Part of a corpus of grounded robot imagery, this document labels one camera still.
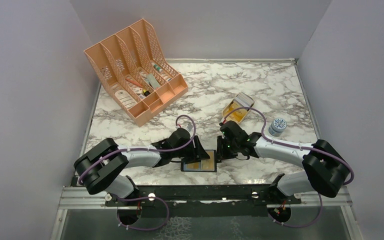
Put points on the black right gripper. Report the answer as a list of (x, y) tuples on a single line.
[(221, 154)]

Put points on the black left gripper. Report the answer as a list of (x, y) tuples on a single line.
[(198, 152)]

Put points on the gold credit card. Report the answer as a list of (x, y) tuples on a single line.
[(196, 166), (208, 165)]

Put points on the black leather card holder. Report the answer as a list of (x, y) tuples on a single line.
[(184, 170)]

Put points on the beige oval card tray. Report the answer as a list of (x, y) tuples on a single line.
[(234, 112)]

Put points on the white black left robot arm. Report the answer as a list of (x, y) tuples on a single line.
[(100, 168)]

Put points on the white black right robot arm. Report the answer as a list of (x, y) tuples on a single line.
[(324, 170)]

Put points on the white credit card stack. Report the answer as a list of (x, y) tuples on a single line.
[(244, 100)]

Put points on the blue patterned round tin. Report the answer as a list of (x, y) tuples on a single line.
[(277, 127)]

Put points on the green white tube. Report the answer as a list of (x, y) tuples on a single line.
[(157, 67)]

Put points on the orange pen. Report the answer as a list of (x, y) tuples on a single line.
[(134, 82)]

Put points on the orange plastic desk organizer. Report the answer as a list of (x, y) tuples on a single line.
[(130, 53)]

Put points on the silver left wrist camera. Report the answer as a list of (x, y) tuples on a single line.
[(189, 127)]

